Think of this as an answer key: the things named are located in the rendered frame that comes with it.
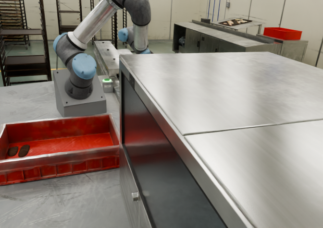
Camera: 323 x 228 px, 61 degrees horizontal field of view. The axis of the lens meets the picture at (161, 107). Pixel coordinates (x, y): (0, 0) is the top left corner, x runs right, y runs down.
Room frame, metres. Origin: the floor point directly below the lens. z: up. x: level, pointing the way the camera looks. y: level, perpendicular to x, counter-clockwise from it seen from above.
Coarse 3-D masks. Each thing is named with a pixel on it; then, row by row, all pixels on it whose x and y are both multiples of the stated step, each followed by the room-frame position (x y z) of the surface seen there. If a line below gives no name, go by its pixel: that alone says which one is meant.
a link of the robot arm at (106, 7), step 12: (108, 0) 1.35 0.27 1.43; (120, 0) 1.34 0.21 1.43; (96, 12) 1.36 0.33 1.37; (108, 12) 1.36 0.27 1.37; (84, 24) 1.37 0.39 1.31; (96, 24) 1.36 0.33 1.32; (60, 36) 1.39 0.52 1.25; (72, 36) 1.36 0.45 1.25; (84, 36) 1.36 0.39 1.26; (60, 48) 1.36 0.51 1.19; (72, 48) 1.35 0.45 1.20; (84, 48) 1.38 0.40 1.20
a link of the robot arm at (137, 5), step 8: (128, 0) 1.30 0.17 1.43; (136, 0) 1.30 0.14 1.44; (144, 0) 1.32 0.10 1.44; (128, 8) 1.31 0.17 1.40; (136, 8) 1.30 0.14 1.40; (144, 8) 1.31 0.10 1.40; (136, 16) 1.32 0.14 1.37; (144, 16) 1.33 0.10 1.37; (136, 24) 1.36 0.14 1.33; (144, 24) 1.36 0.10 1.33; (136, 32) 1.44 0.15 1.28; (144, 32) 1.43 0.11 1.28; (136, 40) 1.50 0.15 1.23; (144, 40) 1.50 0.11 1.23; (136, 48) 1.57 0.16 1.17; (144, 48) 1.57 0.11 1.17
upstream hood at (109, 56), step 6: (96, 42) 3.11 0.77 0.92; (102, 42) 3.08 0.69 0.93; (108, 42) 3.15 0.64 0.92; (96, 48) 2.95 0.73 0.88; (102, 48) 2.78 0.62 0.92; (108, 48) 2.79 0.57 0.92; (114, 48) 2.81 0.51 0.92; (102, 54) 2.52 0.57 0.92; (108, 54) 2.53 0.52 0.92; (114, 54) 2.54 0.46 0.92; (120, 54) 2.55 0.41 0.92; (102, 60) 2.42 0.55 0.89; (108, 60) 2.29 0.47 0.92; (114, 60) 2.30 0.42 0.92; (108, 66) 2.10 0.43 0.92; (114, 66) 2.11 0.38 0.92; (108, 72) 2.06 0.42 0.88; (114, 72) 2.04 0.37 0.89
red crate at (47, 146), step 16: (16, 144) 1.04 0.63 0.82; (32, 144) 1.05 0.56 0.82; (48, 144) 1.06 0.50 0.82; (64, 144) 1.06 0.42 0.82; (80, 144) 1.07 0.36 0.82; (96, 144) 1.08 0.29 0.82; (112, 144) 1.09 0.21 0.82; (96, 160) 0.89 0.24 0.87; (112, 160) 0.91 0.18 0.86; (0, 176) 0.78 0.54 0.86; (16, 176) 0.79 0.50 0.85; (32, 176) 0.81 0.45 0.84; (48, 176) 0.82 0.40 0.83
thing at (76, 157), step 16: (0, 128) 1.00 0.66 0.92; (16, 128) 1.06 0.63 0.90; (32, 128) 1.08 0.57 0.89; (48, 128) 1.10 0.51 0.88; (64, 128) 1.12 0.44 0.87; (80, 128) 1.15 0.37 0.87; (96, 128) 1.17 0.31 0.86; (112, 128) 1.08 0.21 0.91; (0, 144) 0.91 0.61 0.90; (0, 160) 0.78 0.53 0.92; (16, 160) 0.79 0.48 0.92; (32, 160) 0.80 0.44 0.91; (48, 160) 0.82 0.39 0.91; (64, 160) 0.84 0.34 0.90; (80, 160) 0.85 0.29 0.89
